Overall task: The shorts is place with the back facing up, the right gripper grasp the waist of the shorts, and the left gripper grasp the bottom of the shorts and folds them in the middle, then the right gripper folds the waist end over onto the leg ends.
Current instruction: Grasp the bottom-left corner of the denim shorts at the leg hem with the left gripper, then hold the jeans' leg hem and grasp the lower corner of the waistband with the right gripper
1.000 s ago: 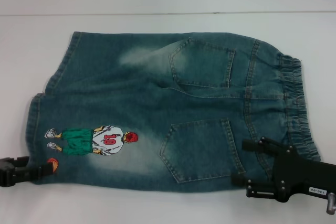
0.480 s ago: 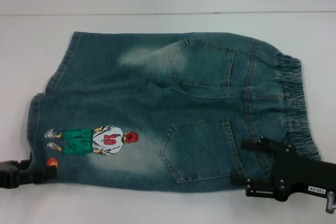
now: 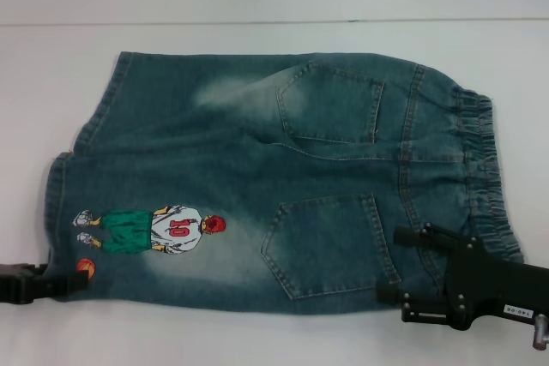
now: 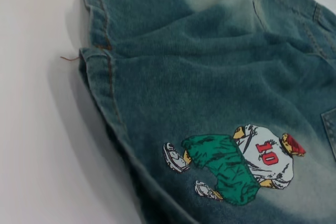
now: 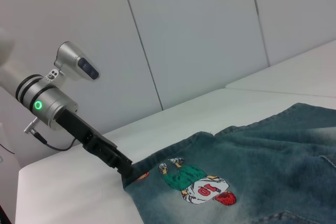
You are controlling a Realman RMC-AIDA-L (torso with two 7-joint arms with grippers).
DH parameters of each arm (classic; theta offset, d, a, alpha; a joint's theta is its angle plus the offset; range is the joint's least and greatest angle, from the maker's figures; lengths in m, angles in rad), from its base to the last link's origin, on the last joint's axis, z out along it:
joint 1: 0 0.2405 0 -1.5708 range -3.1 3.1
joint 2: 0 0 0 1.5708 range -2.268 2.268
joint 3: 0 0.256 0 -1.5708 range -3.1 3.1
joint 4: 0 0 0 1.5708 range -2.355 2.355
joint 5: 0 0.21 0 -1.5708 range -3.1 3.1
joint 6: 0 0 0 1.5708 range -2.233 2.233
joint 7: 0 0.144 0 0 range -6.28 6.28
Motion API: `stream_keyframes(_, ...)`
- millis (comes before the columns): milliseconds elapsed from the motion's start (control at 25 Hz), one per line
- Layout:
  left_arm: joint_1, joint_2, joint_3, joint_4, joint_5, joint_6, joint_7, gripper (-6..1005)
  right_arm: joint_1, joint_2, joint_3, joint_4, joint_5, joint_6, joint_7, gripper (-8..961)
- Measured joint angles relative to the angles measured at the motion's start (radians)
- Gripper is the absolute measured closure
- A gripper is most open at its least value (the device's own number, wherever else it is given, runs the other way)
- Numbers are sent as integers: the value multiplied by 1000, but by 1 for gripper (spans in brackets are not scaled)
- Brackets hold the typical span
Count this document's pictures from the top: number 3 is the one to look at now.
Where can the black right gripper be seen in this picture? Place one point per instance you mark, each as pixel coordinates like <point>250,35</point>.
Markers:
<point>497,289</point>

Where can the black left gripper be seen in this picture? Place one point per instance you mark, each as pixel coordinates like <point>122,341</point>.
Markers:
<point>19,284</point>

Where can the blue denim shorts with embroidery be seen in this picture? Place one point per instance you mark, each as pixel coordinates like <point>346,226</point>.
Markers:
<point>343,169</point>

